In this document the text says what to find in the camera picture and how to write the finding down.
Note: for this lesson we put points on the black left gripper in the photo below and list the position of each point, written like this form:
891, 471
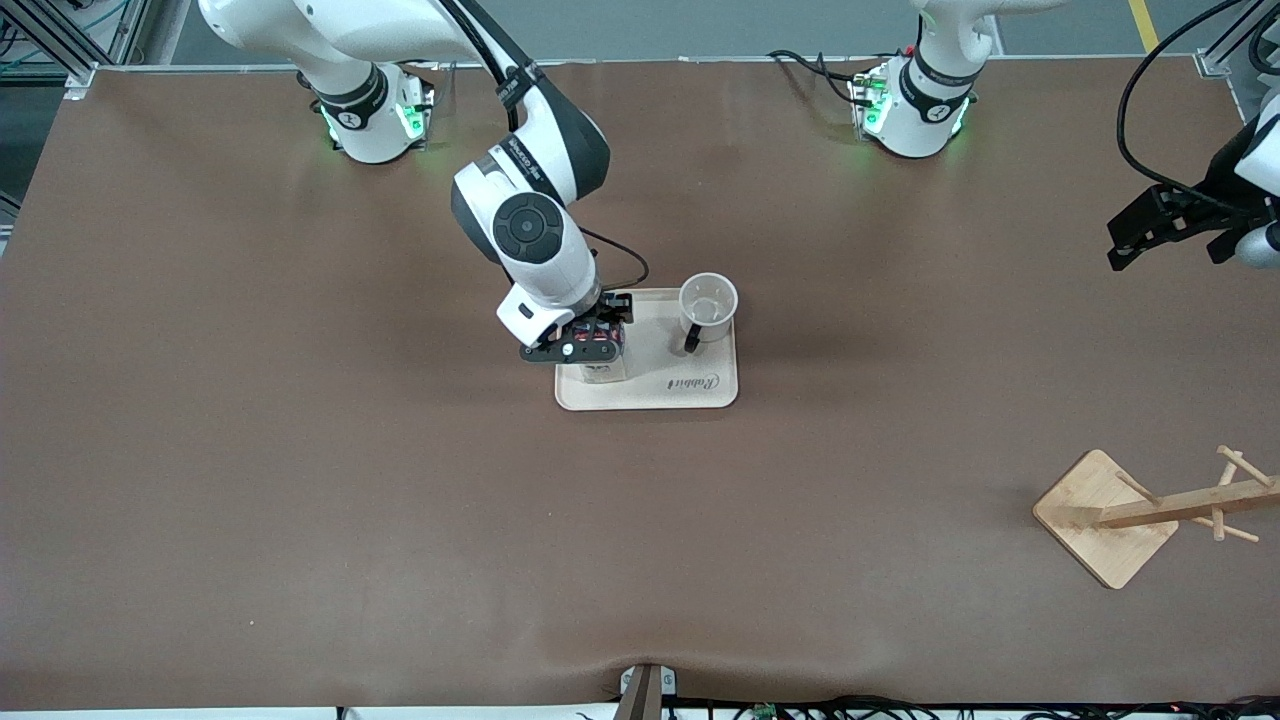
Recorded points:
1192, 213

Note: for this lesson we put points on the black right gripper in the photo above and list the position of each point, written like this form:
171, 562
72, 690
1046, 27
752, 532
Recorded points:
609, 312

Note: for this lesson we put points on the blue milk carton green cap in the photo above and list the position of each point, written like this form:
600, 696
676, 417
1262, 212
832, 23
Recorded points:
600, 372

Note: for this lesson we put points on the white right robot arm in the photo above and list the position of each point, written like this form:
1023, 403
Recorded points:
530, 230

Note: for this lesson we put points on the cream rectangular tray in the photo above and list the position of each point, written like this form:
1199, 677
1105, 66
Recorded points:
670, 375

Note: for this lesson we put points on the wooden mug tree stand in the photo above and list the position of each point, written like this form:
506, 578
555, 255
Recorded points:
1095, 520

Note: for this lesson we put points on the metal table edge clamp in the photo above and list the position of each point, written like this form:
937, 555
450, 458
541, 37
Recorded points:
645, 692

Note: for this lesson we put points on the small green circuit board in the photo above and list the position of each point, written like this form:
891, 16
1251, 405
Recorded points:
765, 712

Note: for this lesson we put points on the aluminium frame profile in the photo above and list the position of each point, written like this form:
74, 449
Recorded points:
70, 45
1225, 55

